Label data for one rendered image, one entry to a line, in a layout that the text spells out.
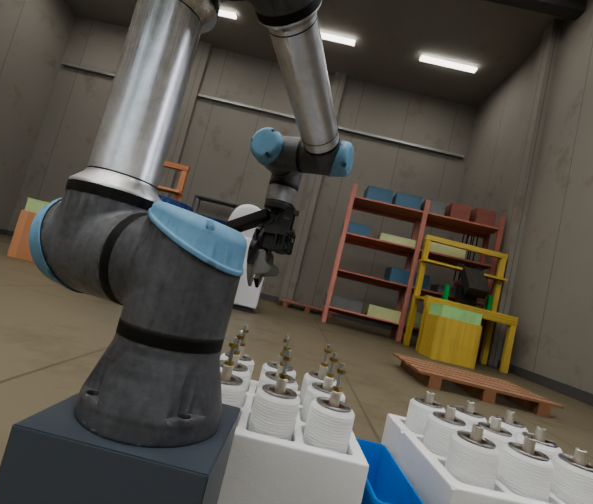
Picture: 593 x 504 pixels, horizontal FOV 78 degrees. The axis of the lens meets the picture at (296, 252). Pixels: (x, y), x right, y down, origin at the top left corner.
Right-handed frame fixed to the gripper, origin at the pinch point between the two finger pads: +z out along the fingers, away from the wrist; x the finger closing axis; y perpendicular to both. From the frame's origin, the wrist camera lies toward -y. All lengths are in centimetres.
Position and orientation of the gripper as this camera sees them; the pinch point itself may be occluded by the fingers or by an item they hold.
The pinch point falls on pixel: (251, 280)
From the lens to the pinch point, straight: 92.5
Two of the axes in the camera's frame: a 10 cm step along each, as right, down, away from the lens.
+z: -2.4, 9.7, -0.9
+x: 3.4, 1.7, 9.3
